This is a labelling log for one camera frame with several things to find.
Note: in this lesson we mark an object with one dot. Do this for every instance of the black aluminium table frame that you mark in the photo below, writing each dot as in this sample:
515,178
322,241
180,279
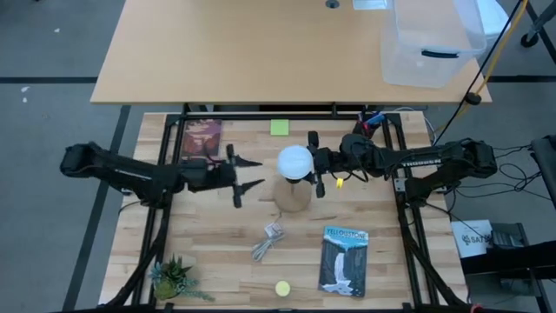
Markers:
260,116

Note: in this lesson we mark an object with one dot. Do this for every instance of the clear plastic storage bin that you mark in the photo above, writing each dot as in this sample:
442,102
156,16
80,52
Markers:
430,39

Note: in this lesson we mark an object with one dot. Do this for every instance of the Yellowstone waterfall book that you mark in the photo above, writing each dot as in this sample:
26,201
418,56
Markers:
343,265

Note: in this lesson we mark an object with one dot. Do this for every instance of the white paper sheet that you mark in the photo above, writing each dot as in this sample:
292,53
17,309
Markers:
369,4

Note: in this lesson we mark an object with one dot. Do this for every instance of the white lightbulb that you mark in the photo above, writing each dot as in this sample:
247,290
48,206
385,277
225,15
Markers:
294,161

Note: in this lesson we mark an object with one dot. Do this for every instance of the wooden base lamp black socket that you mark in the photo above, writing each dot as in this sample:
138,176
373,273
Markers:
292,197

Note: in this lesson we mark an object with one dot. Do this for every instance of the blue pen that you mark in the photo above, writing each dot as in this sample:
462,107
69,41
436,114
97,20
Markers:
376,117

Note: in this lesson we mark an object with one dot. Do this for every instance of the black padded object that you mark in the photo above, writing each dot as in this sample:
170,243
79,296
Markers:
547,165

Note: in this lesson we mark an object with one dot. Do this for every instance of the green sticky note pad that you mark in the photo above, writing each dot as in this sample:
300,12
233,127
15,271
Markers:
280,127

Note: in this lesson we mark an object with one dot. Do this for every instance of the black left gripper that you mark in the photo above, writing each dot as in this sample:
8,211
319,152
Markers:
213,176

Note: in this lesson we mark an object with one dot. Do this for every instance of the black mesh pen holder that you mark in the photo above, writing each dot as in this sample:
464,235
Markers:
362,129

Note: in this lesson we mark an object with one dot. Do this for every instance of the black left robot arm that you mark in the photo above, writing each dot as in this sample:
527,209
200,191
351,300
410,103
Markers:
130,174

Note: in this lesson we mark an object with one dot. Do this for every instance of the white plastic object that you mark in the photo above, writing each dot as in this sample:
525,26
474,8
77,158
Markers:
497,19

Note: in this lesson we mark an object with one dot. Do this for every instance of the small artificial succulent plant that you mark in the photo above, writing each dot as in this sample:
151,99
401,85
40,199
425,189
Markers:
171,278

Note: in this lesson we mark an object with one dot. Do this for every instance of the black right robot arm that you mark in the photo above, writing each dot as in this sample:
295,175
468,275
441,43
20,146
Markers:
434,161

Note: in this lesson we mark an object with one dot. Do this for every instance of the small yellow round object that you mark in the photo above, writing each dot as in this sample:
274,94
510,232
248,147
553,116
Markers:
282,288

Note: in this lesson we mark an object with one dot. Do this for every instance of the chair base with caster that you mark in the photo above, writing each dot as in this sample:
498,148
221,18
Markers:
530,40

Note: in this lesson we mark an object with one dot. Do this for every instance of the white printed box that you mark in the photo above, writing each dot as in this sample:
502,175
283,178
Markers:
471,239

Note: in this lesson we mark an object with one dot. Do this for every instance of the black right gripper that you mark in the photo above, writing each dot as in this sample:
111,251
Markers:
330,161

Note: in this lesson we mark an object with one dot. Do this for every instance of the black equipment stand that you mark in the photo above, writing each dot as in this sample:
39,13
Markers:
508,261

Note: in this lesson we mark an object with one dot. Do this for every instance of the light wooden desk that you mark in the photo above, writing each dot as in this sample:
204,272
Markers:
239,52

